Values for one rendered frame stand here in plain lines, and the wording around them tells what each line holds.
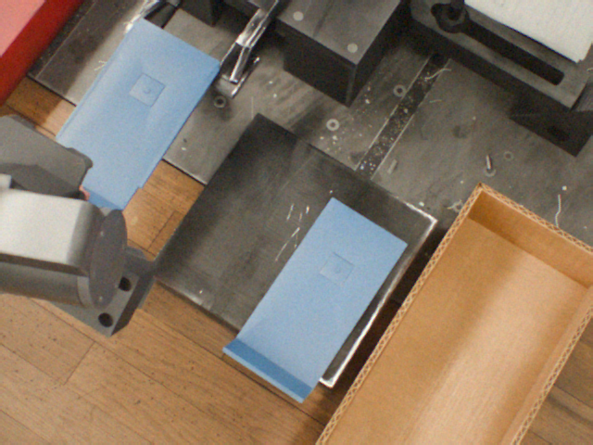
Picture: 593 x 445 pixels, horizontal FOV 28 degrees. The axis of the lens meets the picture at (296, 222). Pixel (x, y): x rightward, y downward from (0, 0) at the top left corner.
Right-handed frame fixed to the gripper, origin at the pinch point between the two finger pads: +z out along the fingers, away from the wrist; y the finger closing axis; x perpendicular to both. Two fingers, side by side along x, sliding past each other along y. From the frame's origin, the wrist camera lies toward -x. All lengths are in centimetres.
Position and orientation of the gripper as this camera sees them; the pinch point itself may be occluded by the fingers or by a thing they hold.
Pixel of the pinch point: (69, 189)
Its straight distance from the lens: 85.2
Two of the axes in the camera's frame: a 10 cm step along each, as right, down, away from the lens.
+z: 2.1, -1.6, 9.7
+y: 4.6, -8.5, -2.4
